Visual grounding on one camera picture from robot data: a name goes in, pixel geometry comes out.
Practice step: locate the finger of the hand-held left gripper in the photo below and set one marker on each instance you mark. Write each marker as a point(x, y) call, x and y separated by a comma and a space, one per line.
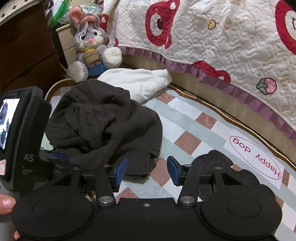
point(57, 155)

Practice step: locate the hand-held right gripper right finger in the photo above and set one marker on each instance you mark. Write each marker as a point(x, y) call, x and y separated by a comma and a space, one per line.
point(173, 170)

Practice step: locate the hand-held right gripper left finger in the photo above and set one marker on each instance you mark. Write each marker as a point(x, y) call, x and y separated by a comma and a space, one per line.
point(121, 170)

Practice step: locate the dark brown knit sweater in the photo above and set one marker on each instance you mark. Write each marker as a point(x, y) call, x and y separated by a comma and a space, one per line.
point(104, 120)

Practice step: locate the person's left hand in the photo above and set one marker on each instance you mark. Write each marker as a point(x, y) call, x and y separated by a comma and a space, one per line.
point(5, 204)

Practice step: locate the dark brown wooden cabinet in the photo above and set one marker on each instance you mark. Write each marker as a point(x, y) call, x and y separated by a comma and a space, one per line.
point(23, 46)

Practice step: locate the beige bed base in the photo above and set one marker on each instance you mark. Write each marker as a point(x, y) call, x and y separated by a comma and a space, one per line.
point(208, 92)

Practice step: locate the white cloth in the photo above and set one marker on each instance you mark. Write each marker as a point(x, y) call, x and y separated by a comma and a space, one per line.
point(143, 81)

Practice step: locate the cream nightstand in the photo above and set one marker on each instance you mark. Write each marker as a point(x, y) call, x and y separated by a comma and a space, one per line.
point(67, 44)

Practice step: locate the grey plush rabbit toy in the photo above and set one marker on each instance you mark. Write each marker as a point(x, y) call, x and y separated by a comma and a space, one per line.
point(90, 34)

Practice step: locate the green bag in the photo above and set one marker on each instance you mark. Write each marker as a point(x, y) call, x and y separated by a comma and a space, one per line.
point(60, 14)

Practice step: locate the white quilted bear-print bedspread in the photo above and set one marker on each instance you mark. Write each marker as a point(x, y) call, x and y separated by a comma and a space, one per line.
point(196, 34)

